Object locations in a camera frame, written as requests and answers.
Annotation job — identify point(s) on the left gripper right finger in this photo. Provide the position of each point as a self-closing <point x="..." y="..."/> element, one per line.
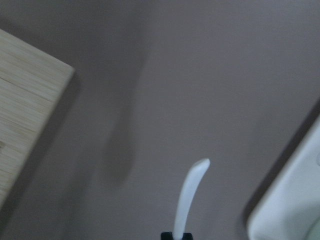
<point x="187" y="236"/>

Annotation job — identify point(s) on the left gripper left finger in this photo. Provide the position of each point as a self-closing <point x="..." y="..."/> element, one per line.
<point x="166" y="236"/>

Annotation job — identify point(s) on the white ceramic spoon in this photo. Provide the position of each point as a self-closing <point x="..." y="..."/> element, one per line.
<point x="188" y="190"/>

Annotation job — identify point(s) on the cream serving tray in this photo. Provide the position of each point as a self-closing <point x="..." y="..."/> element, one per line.
<point x="291" y="205"/>

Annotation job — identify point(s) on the wooden cutting board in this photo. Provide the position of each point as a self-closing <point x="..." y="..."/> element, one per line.
<point x="31" y="85"/>

